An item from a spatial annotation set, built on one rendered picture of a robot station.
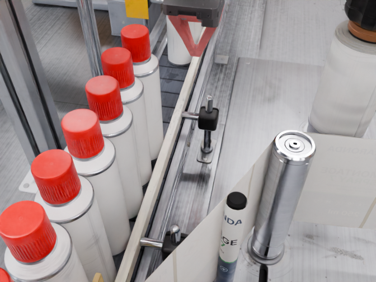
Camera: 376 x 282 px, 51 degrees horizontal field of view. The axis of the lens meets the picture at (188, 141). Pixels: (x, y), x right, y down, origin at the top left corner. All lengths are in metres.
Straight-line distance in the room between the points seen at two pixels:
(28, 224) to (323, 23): 0.90
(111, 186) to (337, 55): 0.32
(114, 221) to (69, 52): 0.56
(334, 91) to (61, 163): 0.37
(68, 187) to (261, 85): 0.48
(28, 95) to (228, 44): 0.53
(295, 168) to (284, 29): 0.68
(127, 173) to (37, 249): 0.18
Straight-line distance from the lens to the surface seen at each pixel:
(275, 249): 0.48
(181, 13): 0.51
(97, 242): 0.40
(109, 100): 0.39
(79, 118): 0.36
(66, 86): 0.84
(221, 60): 0.87
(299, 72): 0.78
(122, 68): 0.43
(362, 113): 0.58
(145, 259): 0.50
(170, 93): 0.71
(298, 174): 0.37
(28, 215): 0.30
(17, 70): 0.50
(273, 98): 0.71
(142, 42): 0.47
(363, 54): 0.52
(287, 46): 0.95
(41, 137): 0.57
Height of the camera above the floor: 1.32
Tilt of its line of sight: 46 degrees down
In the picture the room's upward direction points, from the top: straight up
